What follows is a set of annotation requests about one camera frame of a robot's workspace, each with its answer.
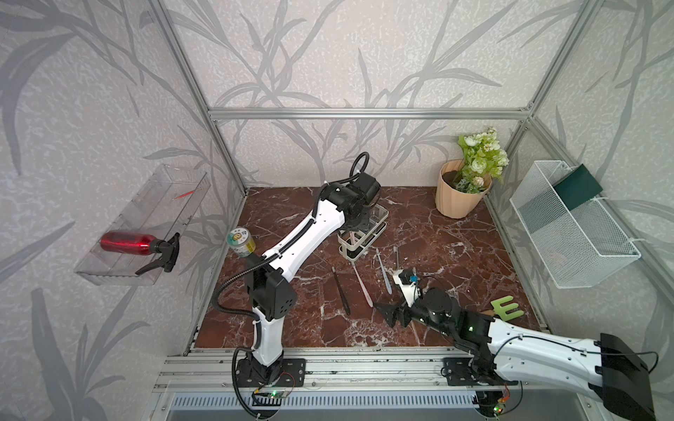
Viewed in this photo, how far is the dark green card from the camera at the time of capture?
706 mm

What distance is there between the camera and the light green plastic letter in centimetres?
86

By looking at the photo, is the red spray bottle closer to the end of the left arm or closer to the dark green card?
the end of the left arm

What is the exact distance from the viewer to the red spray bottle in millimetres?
543
